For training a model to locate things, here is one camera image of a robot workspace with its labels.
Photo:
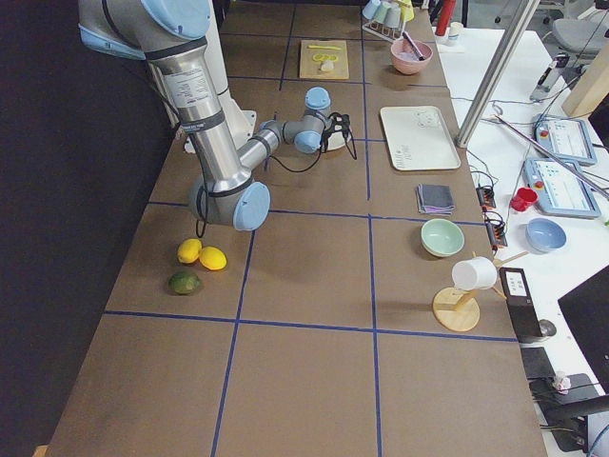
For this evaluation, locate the black power strip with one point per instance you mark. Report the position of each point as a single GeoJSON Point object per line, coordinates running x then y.
{"type": "Point", "coordinates": [494, 222]}

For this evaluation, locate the bamboo cutting board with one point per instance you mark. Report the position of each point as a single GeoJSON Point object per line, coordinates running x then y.
{"type": "Point", "coordinates": [308, 69]}

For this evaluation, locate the yellow lemon near edge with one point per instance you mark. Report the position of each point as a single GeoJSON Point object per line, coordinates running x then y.
{"type": "Point", "coordinates": [189, 250]}

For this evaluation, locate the black box device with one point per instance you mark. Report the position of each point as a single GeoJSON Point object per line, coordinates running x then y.
{"type": "Point", "coordinates": [520, 306]}

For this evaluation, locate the metal black-tipped tongs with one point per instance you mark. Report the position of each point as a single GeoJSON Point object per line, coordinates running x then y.
{"type": "Point", "coordinates": [413, 45]}

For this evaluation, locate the pink bowl with ice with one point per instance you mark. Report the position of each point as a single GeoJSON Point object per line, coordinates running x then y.
{"type": "Point", "coordinates": [405, 60]}

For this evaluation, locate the wire cup rack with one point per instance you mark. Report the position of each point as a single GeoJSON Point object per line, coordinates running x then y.
{"type": "Point", "coordinates": [387, 19]}

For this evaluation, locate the red cup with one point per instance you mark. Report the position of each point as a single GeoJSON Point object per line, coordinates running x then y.
{"type": "Point", "coordinates": [523, 199]}

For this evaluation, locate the far teach pendant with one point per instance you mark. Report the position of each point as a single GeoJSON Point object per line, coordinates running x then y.
{"type": "Point", "coordinates": [566, 138]}

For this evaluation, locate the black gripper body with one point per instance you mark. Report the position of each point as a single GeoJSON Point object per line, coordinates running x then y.
{"type": "Point", "coordinates": [331, 133]}

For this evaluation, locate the mint green bowl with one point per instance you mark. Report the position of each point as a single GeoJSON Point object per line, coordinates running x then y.
{"type": "Point", "coordinates": [442, 238]}

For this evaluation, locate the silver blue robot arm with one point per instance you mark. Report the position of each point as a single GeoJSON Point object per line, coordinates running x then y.
{"type": "Point", "coordinates": [180, 39]}

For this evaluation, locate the white paper cup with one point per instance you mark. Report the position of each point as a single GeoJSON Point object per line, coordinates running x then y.
{"type": "Point", "coordinates": [454, 33]}

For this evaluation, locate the green lime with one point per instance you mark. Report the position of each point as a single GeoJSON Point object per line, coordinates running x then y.
{"type": "Point", "coordinates": [184, 282]}

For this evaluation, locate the white bear tray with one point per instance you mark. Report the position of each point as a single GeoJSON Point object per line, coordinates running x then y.
{"type": "Point", "coordinates": [418, 139]}

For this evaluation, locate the grey purple folded cloth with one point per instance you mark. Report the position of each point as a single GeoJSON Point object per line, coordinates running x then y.
{"type": "Point", "coordinates": [434, 199]}

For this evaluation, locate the beige round plate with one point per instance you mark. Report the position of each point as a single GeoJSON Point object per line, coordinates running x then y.
{"type": "Point", "coordinates": [337, 140]}

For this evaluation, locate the blue bowl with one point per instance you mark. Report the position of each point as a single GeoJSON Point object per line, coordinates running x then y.
{"type": "Point", "coordinates": [545, 235]}

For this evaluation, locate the teach pendant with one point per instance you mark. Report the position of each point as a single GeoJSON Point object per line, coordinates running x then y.
{"type": "Point", "coordinates": [566, 138]}
{"type": "Point", "coordinates": [560, 192]}

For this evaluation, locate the wooden mug stand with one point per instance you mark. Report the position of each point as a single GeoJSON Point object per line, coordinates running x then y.
{"type": "Point", "coordinates": [457, 309]}

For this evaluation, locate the white mug on stand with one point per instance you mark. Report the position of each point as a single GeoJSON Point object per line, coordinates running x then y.
{"type": "Point", "coordinates": [476, 273]}

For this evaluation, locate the aluminium frame post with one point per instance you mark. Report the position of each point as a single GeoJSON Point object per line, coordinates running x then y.
{"type": "Point", "coordinates": [507, 45]}

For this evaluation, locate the near teach pendant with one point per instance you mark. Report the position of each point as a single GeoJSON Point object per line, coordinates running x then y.
{"type": "Point", "coordinates": [560, 192]}

